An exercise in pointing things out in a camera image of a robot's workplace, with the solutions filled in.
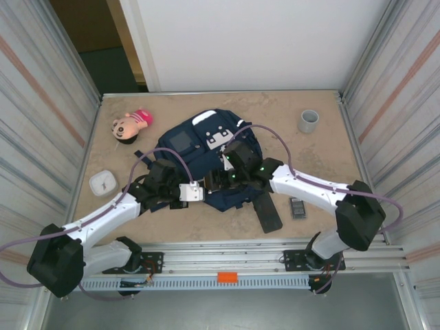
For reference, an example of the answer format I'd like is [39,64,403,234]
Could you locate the white round container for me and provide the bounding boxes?
[89,170,120,197]

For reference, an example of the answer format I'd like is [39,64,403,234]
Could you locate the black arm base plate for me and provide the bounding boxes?
[283,249,346,272]
[102,252,164,275]

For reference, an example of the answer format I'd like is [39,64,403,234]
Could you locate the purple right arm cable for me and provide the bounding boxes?
[225,124,404,295]

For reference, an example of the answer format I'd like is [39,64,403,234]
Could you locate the aluminium table edge profile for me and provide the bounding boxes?
[100,89,344,102]

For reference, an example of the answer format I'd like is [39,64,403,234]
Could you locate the aluminium mounting rail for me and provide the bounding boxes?
[37,240,412,278]

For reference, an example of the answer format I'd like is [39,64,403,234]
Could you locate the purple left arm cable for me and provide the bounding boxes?
[0,147,197,302]

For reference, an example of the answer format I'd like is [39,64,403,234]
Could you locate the grey plastic cup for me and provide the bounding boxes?
[297,109,320,134]

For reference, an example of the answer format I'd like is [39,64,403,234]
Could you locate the navy blue backpack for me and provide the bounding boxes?
[133,109,272,214]

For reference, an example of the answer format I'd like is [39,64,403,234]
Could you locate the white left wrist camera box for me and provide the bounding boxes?
[178,181,206,203]

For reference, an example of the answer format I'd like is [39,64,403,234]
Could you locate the black pencil case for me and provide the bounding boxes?
[252,190,284,234]

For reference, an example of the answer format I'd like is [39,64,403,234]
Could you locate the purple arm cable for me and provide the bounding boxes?
[0,147,197,302]
[225,124,404,295]

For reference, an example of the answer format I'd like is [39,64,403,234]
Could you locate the white slotted cable duct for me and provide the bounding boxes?
[78,276,312,292]

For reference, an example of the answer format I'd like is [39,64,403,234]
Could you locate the black pocket calculator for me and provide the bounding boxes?
[287,197,309,220]

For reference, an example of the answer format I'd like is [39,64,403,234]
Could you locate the red and black wires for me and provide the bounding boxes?
[311,263,336,286]
[144,261,162,286]

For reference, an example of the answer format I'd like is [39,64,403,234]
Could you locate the beige door jamb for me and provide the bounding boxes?
[105,0,147,85]

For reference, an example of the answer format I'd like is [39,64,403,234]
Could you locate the cartoon boy plush doll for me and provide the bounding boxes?
[110,107,155,146]

